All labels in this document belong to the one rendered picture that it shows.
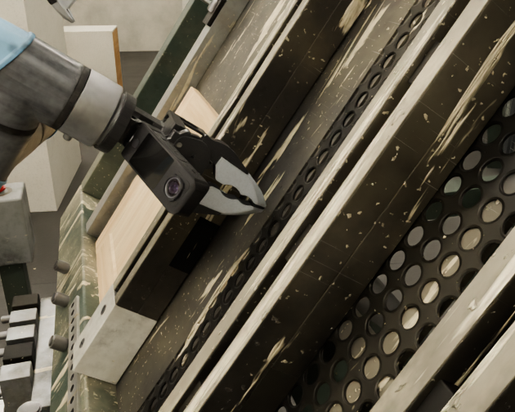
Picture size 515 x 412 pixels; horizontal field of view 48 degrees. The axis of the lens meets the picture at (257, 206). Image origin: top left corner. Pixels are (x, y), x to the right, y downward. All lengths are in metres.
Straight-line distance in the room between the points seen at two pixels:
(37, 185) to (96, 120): 3.10
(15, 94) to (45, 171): 3.05
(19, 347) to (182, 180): 0.76
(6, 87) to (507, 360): 0.49
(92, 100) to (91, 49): 5.55
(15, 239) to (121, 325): 0.74
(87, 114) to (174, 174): 0.11
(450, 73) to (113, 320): 0.59
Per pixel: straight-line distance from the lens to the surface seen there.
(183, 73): 1.26
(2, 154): 0.66
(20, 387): 1.21
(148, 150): 0.62
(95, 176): 1.56
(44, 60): 0.62
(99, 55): 6.16
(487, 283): 0.35
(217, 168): 0.67
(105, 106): 0.62
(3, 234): 1.56
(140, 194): 1.19
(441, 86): 0.48
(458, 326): 0.35
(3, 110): 0.63
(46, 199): 3.74
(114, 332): 0.88
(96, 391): 0.91
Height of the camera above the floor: 1.49
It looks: 24 degrees down
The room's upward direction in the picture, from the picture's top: straight up
